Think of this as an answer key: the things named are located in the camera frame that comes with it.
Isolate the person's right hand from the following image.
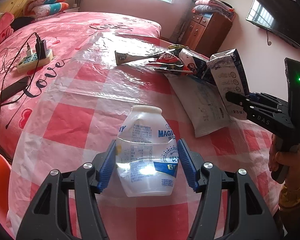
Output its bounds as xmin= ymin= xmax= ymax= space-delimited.
xmin=268 ymin=133 xmax=300 ymax=183

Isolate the blue and white milk carton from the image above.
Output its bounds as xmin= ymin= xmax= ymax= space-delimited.
xmin=206 ymin=49 xmax=250 ymax=120

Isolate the person's right forearm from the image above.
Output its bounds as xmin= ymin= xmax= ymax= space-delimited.
xmin=279 ymin=166 xmax=300 ymax=209

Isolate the folded pink blanket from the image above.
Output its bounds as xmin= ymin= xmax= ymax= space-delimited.
xmin=0 ymin=12 xmax=15 ymax=53

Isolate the white cable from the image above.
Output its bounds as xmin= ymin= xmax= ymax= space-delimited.
xmin=0 ymin=47 xmax=23 ymax=77

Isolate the stack of folded blankets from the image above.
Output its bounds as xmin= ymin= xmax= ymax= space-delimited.
xmin=192 ymin=0 xmax=237 ymax=19

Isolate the wooden cabinet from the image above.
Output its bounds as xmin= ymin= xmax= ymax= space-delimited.
xmin=181 ymin=12 xmax=234 ymax=55

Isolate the white and black wrapper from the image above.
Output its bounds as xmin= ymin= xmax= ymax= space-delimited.
xmin=179 ymin=49 xmax=214 ymax=84

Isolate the brown cone wrapper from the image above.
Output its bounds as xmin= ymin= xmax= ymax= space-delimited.
xmin=114 ymin=51 xmax=163 ymax=66

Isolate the black cloth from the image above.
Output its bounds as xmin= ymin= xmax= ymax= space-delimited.
xmin=10 ymin=16 xmax=37 ymax=30

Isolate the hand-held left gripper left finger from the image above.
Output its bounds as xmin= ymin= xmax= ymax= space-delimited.
xmin=15 ymin=140 xmax=117 ymax=240

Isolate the cream power strip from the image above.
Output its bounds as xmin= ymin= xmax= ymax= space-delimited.
xmin=17 ymin=49 xmax=53 ymax=74

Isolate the red snack bag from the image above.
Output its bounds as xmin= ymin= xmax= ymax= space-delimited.
xmin=145 ymin=49 xmax=194 ymax=74

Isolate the black charger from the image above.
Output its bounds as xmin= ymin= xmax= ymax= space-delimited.
xmin=35 ymin=33 xmax=48 ymax=60

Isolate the checkered plastic sheet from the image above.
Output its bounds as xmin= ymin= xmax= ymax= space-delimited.
xmin=6 ymin=34 xmax=285 ymax=240

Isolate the pink heart bed blanket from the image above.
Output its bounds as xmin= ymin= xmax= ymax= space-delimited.
xmin=0 ymin=11 xmax=163 ymax=160

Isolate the yellow headboard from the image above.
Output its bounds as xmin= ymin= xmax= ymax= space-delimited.
xmin=0 ymin=0 xmax=53 ymax=14

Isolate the white plastic bottle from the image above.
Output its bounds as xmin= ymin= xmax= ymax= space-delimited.
xmin=115 ymin=105 xmax=179 ymax=197

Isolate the wall television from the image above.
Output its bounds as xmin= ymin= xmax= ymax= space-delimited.
xmin=245 ymin=0 xmax=300 ymax=48

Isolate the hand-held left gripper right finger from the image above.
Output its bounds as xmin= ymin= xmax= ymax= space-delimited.
xmin=177 ymin=139 xmax=285 ymax=240

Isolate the black phone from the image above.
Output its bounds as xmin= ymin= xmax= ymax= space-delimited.
xmin=0 ymin=77 xmax=31 ymax=102

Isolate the large white packet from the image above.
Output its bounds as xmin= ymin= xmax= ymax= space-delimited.
xmin=168 ymin=76 xmax=237 ymax=138

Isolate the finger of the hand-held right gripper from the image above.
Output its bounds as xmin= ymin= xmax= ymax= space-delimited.
xmin=225 ymin=91 xmax=290 ymax=135
xmin=250 ymin=92 xmax=288 ymax=115

